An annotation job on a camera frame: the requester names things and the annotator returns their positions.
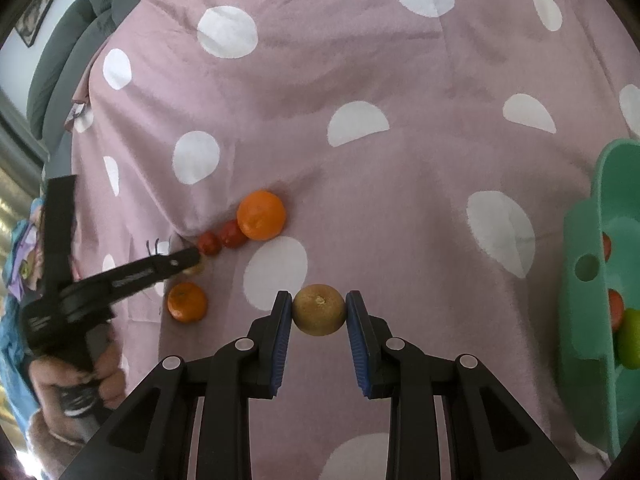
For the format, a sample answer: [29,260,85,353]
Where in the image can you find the person's left hand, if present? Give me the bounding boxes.
[27,346,128,457]

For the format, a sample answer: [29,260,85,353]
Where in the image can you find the framed wall picture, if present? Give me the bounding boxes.
[15,0,79,49]

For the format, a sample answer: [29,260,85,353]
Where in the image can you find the colourful printed cloth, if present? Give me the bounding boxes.
[4,199,52,302]

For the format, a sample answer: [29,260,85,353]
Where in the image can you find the orange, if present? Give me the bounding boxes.
[236,190,288,241]
[166,281,208,323]

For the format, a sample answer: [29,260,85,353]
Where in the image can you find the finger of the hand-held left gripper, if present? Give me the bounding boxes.
[42,175,78,307]
[60,248,202,316]

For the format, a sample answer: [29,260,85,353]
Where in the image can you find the green round fruit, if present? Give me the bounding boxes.
[614,308,640,370]

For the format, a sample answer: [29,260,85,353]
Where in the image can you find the green plastic basket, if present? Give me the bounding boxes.
[557,138,640,462]

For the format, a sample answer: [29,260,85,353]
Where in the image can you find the pink polka dot blanket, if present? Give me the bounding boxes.
[60,0,640,480]

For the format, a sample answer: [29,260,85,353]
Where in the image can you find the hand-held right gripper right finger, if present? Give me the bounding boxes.
[345,290,578,480]

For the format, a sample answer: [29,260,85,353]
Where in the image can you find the yellowish round fruit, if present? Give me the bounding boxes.
[291,283,348,337]

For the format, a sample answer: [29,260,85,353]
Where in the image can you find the blue cloth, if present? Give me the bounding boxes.
[0,305,42,461]

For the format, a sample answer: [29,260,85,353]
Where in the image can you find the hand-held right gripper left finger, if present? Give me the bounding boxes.
[59,290,294,480]

